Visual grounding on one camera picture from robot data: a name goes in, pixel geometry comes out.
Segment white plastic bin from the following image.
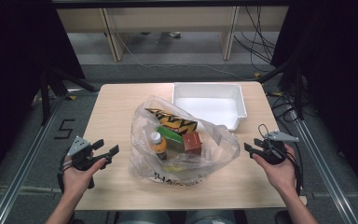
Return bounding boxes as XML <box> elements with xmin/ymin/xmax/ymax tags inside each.
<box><xmin>171</xmin><ymin>81</ymin><xmax>248</xmax><ymax>132</ymax></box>

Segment black metal stand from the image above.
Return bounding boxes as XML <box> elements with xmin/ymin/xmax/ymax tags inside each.
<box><xmin>40</xmin><ymin>63</ymin><xmax>101</xmax><ymax>126</ymax></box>
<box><xmin>257</xmin><ymin>57</ymin><xmax>306</xmax><ymax>120</ymax></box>

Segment black floor tape numeral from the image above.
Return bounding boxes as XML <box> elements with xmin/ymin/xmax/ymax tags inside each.
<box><xmin>54</xmin><ymin>119</ymin><xmax>76</xmax><ymax>140</ymax></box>

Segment orange juice bottle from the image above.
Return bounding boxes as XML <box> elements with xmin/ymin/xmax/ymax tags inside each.
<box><xmin>149</xmin><ymin>132</ymin><xmax>168</xmax><ymax>161</ymax></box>

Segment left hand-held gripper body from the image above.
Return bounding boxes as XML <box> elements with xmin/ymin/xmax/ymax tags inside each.
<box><xmin>66</xmin><ymin>135</ymin><xmax>106</xmax><ymax>172</ymax></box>

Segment brown carton box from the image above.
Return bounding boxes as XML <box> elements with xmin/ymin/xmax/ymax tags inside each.
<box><xmin>182</xmin><ymin>131</ymin><xmax>203</xmax><ymax>156</ymax></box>

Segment person's right leg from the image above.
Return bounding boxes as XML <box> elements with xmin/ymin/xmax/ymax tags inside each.
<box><xmin>185</xmin><ymin>210</ymin><xmax>237</xmax><ymax>224</ymax></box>

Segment left hand-held gripper cable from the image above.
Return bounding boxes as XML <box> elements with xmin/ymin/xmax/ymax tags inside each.
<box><xmin>57</xmin><ymin>148</ymin><xmax>76</xmax><ymax>194</ymax></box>

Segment black floor cables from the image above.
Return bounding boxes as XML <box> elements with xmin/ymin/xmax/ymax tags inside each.
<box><xmin>267</xmin><ymin>90</ymin><xmax>301</xmax><ymax>124</ymax></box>

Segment person's right hand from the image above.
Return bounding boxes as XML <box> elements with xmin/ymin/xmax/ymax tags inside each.
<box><xmin>252</xmin><ymin>144</ymin><xmax>297</xmax><ymax>194</ymax></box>

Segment white floor cable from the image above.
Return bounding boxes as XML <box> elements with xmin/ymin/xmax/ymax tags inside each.
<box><xmin>116</xmin><ymin>32</ymin><xmax>257</xmax><ymax>82</ymax></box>

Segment person's leg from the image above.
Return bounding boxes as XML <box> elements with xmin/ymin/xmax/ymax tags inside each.
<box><xmin>117</xmin><ymin>210</ymin><xmax>172</xmax><ymax>224</ymax></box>
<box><xmin>185</xmin><ymin>210</ymin><xmax>237</xmax><ymax>224</ymax></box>

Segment clear plastic bag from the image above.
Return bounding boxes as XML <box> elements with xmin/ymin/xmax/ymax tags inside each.
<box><xmin>128</xmin><ymin>95</ymin><xmax>241</xmax><ymax>187</ymax></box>

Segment black curtain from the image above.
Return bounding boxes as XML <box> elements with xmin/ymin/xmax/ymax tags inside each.
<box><xmin>0</xmin><ymin>0</ymin><xmax>87</xmax><ymax>190</ymax></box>
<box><xmin>271</xmin><ymin>0</ymin><xmax>358</xmax><ymax>197</ymax></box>

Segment yellow item in bag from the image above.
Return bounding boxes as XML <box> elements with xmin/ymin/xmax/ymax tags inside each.
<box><xmin>162</xmin><ymin>164</ymin><xmax>185</xmax><ymax>174</ymax></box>

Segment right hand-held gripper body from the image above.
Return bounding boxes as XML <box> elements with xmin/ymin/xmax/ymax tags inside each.
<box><xmin>260</xmin><ymin>130</ymin><xmax>300</xmax><ymax>165</ymax></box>

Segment metal floor rail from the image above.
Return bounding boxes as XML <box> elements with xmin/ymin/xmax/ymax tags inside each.
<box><xmin>288</xmin><ymin>116</ymin><xmax>358</xmax><ymax>224</ymax></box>
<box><xmin>0</xmin><ymin>94</ymin><xmax>68</xmax><ymax>224</ymax></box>

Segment person's left leg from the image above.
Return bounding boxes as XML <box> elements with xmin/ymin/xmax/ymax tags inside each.
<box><xmin>117</xmin><ymin>210</ymin><xmax>172</xmax><ymax>224</ymax></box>

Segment black hanging cables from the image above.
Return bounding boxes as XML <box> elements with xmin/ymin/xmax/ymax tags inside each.
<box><xmin>233</xmin><ymin>6</ymin><xmax>278</xmax><ymax>73</ymax></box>

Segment black yellow chips bag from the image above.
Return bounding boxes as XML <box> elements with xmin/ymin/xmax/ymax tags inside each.
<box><xmin>145</xmin><ymin>107</ymin><xmax>199</xmax><ymax>135</ymax></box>

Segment beige wooden desk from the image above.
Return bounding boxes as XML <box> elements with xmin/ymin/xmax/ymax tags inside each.
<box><xmin>55</xmin><ymin>6</ymin><xmax>290</xmax><ymax>63</ymax></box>

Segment person's left hand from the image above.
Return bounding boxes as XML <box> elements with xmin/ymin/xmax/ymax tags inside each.
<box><xmin>62</xmin><ymin>157</ymin><xmax>106</xmax><ymax>199</ymax></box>

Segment green snack packet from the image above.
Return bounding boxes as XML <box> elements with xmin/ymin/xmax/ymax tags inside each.
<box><xmin>156</xmin><ymin>125</ymin><xmax>185</xmax><ymax>145</ymax></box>

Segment right hand-held gripper cable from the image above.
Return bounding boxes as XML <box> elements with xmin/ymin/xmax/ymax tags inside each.
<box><xmin>256</xmin><ymin>123</ymin><xmax>303</xmax><ymax>198</ymax></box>

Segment hand-held gripper cable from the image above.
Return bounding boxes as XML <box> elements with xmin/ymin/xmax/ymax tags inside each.
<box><xmin>57</xmin><ymin>148</ymin><xmax>76</xmax><ymax>194</ymax></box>
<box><xmin>256</xmin><ymin>123</ymin><xmax>303</xmax><ymax>198</ymax></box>

